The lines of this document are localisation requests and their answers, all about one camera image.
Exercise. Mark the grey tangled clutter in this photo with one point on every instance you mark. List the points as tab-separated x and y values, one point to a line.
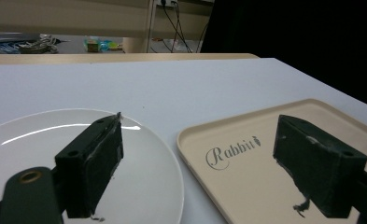
31	45

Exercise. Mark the colourful small toys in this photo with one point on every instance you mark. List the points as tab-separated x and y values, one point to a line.
102	45

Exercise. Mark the beige plastic tray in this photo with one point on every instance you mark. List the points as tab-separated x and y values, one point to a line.
252	180

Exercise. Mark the white round plate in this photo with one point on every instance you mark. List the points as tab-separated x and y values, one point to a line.
147	174

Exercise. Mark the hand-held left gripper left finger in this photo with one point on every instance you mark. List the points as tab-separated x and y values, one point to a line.
87	168

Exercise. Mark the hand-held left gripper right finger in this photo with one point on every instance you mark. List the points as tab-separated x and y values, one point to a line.
315	168

